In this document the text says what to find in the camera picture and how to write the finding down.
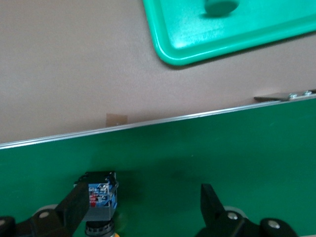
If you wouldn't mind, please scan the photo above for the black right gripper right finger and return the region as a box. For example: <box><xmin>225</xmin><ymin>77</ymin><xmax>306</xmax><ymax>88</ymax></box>
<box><xmin>196</xmin><ymin>183</ymin><xmax>246</xmax><ymax>237</ymax></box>

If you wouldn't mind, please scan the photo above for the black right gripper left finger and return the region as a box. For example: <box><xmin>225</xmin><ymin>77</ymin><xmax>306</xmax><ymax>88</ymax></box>
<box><xmin>30</xmin><ymin>183</ymin><xmax>90</xmax><ymax>237</ymax></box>

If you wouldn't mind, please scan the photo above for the yellow push button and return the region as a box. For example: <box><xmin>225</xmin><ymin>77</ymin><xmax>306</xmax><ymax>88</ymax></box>
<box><xmin>73</xmin><ymin>171</ymin><xmax>119</xmax><ymax>237</ymax></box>

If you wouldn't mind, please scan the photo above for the green push button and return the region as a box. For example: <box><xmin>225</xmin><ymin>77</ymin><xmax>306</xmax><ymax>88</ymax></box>
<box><xmin>203</xmin><ymin>0</ymin><xmax>240</xmax><ymax>17</ymax></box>

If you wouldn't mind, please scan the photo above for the green conveyor belt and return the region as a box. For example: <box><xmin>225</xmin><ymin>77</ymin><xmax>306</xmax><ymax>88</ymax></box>
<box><xmin>0</xmin><ymin>89</ymin><xmax>316</xmax><ymax>237</ymax></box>

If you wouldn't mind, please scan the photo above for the brown tape piece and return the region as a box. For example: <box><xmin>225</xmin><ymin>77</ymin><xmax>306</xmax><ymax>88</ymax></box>
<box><xmin>106</xmin><ymin>113</ymin><xmax>129</xmax><ymax>127</ymax></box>

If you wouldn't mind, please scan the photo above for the green plastic tray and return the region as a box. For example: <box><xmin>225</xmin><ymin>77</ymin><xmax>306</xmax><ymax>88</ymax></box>
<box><xmin>142</xmin><ymin>0</ymin><xmax>316</xmax><ymax>66</ymax></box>

